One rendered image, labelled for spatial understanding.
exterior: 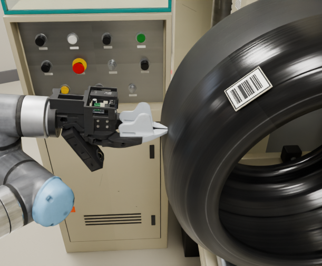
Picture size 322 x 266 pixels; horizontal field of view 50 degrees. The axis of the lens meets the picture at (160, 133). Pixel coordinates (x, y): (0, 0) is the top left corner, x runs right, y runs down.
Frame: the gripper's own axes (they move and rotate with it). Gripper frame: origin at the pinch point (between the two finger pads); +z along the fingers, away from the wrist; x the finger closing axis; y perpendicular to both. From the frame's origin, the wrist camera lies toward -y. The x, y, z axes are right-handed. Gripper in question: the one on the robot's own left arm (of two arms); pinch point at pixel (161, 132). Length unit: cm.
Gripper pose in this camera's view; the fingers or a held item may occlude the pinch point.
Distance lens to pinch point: 65.4
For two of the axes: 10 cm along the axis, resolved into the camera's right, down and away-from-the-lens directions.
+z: 9.9, 0.5, 1.1
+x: -0.5, -6.0, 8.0
